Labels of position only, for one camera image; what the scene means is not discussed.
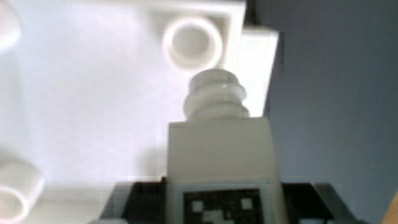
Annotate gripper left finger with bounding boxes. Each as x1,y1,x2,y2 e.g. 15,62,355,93
86,179,166,224

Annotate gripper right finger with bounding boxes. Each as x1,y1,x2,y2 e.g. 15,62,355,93
282,183,363,224

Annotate white square tabletop part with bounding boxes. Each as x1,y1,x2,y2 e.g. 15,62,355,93
0,0,280,224

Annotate white leg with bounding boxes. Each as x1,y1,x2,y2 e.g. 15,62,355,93
166,69,287,224

